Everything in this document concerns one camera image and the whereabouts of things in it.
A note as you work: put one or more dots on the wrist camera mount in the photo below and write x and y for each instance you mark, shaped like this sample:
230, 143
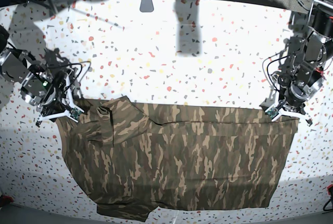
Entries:
276, 106
59, 102

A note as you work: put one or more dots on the red clamp corner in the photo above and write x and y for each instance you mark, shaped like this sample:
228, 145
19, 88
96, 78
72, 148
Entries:
328, 206
4, 200

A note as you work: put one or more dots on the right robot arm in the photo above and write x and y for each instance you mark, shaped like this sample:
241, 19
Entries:
13, 61

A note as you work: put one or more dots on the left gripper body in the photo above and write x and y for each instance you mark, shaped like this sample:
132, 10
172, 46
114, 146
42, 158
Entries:
296, 92

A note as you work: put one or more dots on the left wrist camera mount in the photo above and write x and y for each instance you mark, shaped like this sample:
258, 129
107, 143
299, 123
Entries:
276, 106

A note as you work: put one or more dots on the camouflage T-shirt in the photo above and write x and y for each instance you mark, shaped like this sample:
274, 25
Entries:
131, 158

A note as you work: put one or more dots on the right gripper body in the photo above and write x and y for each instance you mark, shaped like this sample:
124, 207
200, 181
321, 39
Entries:
35, 84

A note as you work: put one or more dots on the red clamp left corner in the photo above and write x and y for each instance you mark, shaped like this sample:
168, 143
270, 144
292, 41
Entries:
4, 200

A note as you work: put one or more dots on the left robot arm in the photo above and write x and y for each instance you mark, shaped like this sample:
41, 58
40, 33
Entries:
301, 75

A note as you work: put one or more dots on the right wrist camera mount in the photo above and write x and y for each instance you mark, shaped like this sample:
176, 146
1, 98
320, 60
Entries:
59, 102

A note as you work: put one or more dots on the red clamp right corner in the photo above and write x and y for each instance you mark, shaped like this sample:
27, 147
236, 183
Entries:
328, 206

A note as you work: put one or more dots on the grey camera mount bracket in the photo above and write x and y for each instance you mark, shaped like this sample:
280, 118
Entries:
146, 6

